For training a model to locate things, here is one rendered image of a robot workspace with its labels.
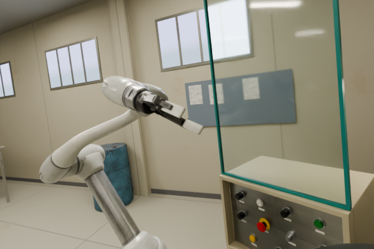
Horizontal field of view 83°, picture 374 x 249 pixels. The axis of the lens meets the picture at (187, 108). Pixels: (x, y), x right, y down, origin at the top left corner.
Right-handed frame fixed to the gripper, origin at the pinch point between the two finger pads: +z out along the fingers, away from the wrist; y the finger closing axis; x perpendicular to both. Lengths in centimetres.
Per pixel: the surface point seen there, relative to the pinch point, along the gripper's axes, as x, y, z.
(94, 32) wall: 106, -140, -371
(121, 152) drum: -54, -214, -221
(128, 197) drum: -114, -257, -193
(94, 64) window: 55, -169, -357
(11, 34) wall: 35, -107, -614
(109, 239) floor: -146, -193, -140
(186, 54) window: 127, -182, -180
